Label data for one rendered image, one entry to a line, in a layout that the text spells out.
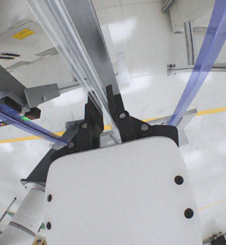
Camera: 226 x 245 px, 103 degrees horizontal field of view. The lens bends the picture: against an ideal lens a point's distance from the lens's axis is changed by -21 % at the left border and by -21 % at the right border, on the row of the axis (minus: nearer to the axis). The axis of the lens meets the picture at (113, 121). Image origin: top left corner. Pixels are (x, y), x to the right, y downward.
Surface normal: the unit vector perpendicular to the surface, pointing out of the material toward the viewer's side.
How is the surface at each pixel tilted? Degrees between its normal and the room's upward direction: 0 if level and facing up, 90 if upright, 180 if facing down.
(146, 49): 0
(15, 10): 0
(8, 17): 0
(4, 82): 90
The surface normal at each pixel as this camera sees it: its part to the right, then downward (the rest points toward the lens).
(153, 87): -0.03, 0.37
